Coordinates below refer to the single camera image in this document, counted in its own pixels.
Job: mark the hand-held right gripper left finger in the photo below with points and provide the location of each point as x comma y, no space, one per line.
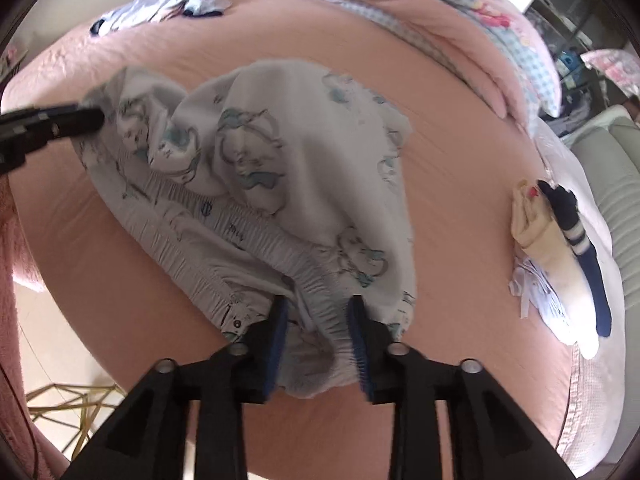
277,345

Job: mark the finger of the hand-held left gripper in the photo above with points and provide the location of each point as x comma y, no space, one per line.
70,121

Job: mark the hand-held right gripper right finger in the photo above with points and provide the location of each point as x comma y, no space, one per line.
357,345

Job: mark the cat-print pyjama pants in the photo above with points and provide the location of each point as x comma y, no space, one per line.
280,170

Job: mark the light blue satin garment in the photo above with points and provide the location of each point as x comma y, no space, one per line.
145,10

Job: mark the pink sheet bed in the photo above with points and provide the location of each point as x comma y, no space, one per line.
450,170

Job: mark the cream folded garment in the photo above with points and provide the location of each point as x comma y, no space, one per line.
565,280

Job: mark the pale pink waffle pillow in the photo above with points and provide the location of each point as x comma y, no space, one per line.
595,400

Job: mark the grey-green padded headboard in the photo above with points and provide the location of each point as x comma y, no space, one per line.
620,170

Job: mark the pink checkered folded duvet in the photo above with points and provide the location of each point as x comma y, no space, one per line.
425,5

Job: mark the pink frilly dress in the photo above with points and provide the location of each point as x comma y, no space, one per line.
610,65

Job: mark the glass-door wardrobe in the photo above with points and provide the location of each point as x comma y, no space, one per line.
575,20

